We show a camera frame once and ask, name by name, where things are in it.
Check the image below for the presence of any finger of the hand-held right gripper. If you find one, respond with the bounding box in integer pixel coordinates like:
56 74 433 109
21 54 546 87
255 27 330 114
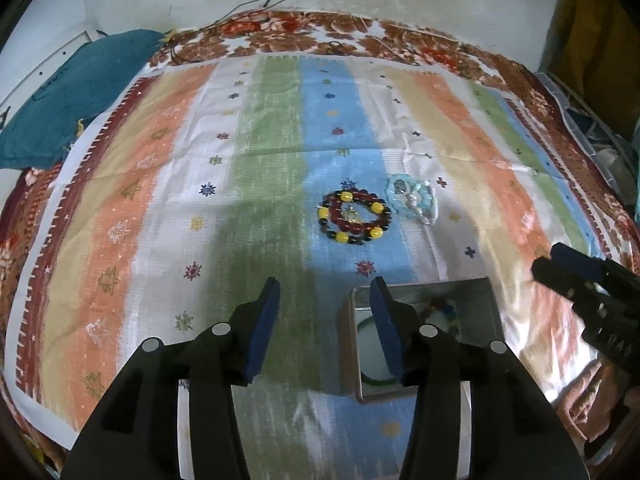
531 257 608 313
550 242 617 287

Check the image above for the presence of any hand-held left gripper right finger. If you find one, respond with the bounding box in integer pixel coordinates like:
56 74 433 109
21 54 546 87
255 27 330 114
369 276 591 480

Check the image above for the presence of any silver metal tin box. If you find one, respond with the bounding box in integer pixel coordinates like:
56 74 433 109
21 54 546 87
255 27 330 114
337 276 502 405

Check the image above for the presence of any light blue bead bracelet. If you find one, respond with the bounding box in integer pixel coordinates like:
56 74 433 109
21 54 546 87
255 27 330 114
384 174 441 226

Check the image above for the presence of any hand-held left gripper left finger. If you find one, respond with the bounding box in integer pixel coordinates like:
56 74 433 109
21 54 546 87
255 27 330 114
60 276 282 480

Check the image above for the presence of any mustard yellow garment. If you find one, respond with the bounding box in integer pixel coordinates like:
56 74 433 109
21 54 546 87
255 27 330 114
552 0 640 137

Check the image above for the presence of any red and yellow bead bracelet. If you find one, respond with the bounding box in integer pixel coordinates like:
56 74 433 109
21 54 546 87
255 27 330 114
318 189 392 247

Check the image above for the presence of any blue checkered cloth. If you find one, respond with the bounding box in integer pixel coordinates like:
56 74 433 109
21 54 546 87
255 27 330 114
532 70 640 206

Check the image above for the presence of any teal pillow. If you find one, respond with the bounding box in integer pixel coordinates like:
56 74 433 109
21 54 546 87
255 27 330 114
0 29 166 171

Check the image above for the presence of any white board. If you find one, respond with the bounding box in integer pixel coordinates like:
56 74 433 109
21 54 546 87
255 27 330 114
0 30 108 126

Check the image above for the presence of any green bangle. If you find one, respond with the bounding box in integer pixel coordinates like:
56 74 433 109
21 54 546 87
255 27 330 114
356 316 402 387

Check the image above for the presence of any striped pastel cloth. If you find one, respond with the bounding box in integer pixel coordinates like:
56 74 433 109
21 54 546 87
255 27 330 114
2 52 608 480

